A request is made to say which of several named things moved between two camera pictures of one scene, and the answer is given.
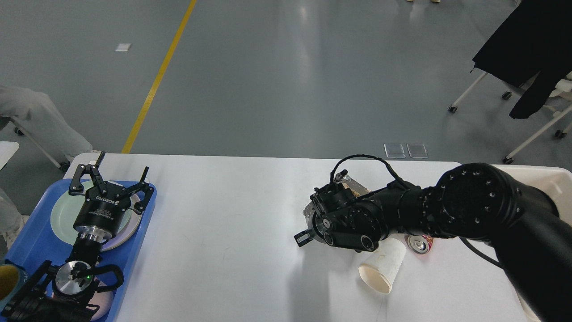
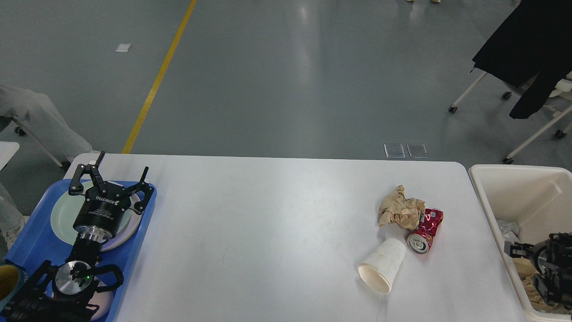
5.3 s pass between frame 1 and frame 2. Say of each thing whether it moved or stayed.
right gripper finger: moved
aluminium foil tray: moved
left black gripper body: stayed
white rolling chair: stayed
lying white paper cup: stayed
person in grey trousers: stayed
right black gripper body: moved
